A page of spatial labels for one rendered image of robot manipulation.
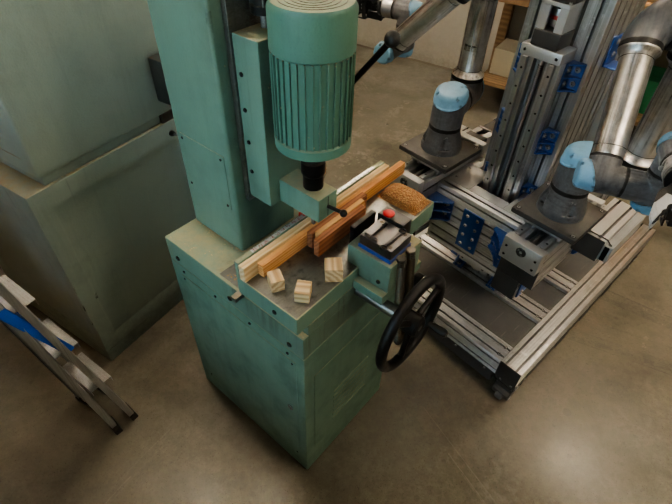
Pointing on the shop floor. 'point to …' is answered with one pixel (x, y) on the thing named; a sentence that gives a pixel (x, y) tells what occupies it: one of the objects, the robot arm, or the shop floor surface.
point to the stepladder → (75, 372)
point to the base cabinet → (286, 369)
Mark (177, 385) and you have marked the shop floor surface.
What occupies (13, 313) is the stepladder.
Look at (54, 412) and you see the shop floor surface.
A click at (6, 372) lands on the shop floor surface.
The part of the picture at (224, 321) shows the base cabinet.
